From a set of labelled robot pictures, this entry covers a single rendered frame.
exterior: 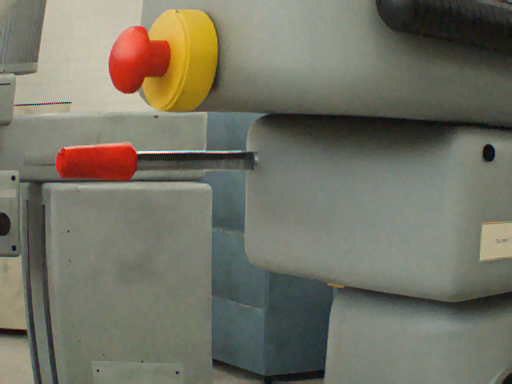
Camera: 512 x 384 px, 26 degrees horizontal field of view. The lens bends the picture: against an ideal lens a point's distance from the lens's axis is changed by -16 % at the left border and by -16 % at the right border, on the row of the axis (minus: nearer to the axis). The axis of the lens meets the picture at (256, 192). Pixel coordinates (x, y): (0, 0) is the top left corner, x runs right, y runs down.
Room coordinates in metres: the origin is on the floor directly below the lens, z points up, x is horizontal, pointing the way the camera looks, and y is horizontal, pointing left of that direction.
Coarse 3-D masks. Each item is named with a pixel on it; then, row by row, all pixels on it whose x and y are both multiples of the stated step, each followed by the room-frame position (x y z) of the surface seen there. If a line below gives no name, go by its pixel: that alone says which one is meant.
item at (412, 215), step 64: (256, 128) 0.82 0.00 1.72; (320, 128) 0.76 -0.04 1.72; (384, 128) 0.70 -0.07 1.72; (448, 128) 0.65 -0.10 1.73; (256, 192) 0.82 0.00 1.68; (320, 192) 0.75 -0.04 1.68; (384, 192) 0.69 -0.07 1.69; (448, 192) 0.64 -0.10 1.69; (256, 256) 0.82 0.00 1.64; (320, 256) 0.75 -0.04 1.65; (384, 256) 0.69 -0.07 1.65; (448, 256) 0.64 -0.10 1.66
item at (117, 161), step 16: (112, 144) 0.77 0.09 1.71; (128, 144) 0.77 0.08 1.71; (64, 160) 0.75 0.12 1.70; (80, 160) 0.75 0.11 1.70; (96, 160) 0.75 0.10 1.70; (112, 160) 0.76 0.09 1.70; (128, 160) 0.77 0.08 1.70; (144, 160) 0.78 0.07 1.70; (160, 160) 0.78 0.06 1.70; (176, 160) 0.79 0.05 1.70; (192, 160) 0.79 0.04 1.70; (208, 160) 0.80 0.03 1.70; (224, 160) 0.80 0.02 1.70; (240, 160) 0.81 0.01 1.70; (256, 160) 0.82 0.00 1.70; (64, 176) 0.75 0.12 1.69; (80, 176) 0.75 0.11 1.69; (96, 176) 0.76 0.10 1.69; (112, 176) 0.76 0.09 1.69; (128, 176) 0.77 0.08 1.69
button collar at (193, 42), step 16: (160, 16) 0.68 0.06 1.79; (176, 16) 0.67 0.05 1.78; (192, 16) 0.67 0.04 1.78; (160, 32) 0.68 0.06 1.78; (176, 32) 0.66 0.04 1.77; (192, 32) 0.66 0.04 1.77; (208, 32) 0.66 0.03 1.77; (176, 48) 0.66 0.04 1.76; (192, 48) 0.65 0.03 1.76; (208, 48) 0.66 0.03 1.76; (176, 64) 0.66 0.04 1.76; (192, 64) 0.65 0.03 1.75; (208, 64) 0.66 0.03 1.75; (144, 80) 0.70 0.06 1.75; (160, 80) 0.68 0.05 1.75; (176, 80) 0.66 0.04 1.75; (192, 80) 0.66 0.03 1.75; (208, 80) 0.66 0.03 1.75; (160, 96) 0.68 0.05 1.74; (176, 96) 0.66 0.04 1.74; (192, 96) 0.67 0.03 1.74
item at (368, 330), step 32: (352, 288) 0.80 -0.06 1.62; (352, 320) 0.78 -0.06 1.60; (384, 320) 0.75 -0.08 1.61; (416, 320) 0.72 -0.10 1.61; (448, 320) 0.70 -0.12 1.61; (480, 320) 0.69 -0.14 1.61; (352, 352) 0.77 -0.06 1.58; (384, 352) 0.74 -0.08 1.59; (416, 352) 0.71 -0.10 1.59; (448, 352) 0.69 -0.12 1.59; (480, 352) 0.69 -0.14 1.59
